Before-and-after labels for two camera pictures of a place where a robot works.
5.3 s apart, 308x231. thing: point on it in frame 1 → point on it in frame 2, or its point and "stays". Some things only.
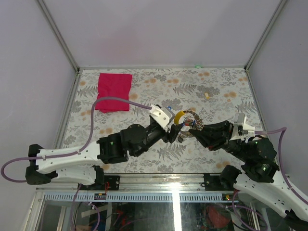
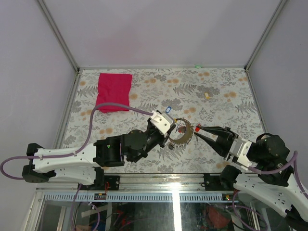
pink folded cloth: [114, 85] stays
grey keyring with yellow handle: [199, 124] → [184, 141]
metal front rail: [154, 188] stays
